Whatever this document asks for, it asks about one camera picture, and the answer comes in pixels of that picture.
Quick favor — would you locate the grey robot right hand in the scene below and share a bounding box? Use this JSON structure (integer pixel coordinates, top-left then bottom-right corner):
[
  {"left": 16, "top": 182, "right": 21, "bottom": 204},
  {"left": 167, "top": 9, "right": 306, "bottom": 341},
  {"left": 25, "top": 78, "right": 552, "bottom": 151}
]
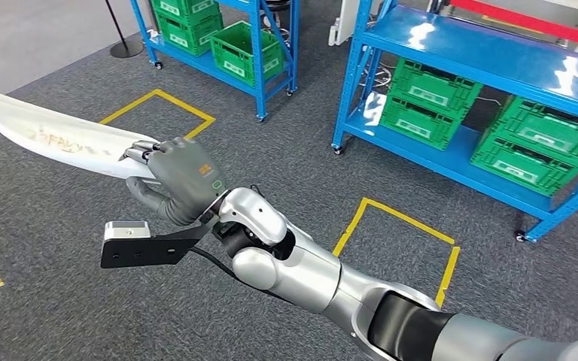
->
[{"left": 118, "top": 138, "right": 230, "bottom": 221}]

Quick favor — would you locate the long white curved panel part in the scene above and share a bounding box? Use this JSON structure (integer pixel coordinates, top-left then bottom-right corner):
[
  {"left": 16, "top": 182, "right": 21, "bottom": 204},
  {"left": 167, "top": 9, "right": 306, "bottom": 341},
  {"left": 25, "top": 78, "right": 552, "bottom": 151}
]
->
[{"left": 0, "top": 69, "right": 161, "bottom": 181}]

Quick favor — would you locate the blue metal shelf rack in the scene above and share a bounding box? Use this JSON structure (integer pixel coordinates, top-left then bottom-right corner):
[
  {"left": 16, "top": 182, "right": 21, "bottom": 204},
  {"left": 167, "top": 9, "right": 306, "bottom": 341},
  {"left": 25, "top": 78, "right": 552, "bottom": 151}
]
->
[
  {"left": 331, "top": 0, "right": 578, "bottom": 245},
  {"left": 129, "top": 0, "right": 301, "bottom": 123}
]

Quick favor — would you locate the open green plastic crate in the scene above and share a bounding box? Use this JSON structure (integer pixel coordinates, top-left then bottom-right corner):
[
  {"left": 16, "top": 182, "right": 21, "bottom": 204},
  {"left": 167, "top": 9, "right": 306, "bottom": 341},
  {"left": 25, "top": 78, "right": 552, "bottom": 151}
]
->
[{"left": 210, "top": 20, "right": 286, "bottom": 89}]

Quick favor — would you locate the black barrier stand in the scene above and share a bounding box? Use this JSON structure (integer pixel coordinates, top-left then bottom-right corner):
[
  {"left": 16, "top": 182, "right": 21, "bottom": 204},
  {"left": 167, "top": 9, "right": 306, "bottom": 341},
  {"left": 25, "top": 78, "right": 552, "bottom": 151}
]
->
[{"left": 103, "top": 0, "right": 145, "bottom": 59}]

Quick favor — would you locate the red barrier belt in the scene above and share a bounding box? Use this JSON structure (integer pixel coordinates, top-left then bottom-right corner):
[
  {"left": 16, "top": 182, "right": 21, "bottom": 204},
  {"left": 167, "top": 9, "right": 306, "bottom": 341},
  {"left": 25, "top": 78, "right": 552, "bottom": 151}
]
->
[{"left": 448, "top": 0, "right": 578, "bottom": 52}]

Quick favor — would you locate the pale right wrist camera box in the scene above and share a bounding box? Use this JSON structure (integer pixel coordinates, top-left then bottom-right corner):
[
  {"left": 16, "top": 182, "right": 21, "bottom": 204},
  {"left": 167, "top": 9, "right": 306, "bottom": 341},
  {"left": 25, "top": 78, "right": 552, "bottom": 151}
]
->
[{"left": 103, "top": 220, "right": 152, "bottom": 244}]

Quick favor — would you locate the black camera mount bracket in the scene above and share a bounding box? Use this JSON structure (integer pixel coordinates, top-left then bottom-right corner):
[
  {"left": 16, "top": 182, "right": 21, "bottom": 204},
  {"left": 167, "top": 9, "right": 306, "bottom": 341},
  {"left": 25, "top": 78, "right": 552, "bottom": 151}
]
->
[{"left": 100, "top": 226, "right": 216, "bottom": 271}]

